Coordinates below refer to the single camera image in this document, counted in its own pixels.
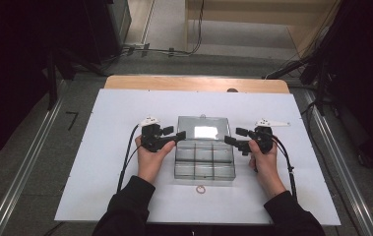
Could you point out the person's left hand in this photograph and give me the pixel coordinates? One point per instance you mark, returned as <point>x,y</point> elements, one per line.
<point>149,164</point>

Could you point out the metal floor rail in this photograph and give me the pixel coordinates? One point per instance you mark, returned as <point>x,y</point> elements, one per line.
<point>341,164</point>
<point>23,164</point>

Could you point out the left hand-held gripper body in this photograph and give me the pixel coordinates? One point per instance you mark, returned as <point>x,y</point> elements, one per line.
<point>151,137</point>

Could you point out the person's right hand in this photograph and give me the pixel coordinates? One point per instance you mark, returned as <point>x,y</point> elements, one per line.
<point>266,173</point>

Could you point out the small red rubber band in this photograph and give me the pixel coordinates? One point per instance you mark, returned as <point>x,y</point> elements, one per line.
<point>197,189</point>

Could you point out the clear grey plastic compartment box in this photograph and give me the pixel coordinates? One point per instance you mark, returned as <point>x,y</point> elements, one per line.
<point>203,164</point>

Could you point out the white table board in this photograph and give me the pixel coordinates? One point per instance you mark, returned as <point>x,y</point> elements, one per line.
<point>108,183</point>

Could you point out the black metal stand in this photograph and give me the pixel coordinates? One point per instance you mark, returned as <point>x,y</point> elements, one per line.
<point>54,78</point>

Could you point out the power strip with plugs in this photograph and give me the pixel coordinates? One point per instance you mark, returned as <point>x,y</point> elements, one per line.
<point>136,48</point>

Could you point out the dark cabinet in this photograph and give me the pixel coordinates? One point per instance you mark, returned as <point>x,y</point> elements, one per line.
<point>108,29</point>

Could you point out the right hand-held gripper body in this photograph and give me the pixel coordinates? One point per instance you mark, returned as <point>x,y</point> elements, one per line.
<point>262,141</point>

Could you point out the wooden table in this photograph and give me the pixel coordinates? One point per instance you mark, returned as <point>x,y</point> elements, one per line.
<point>174,83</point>

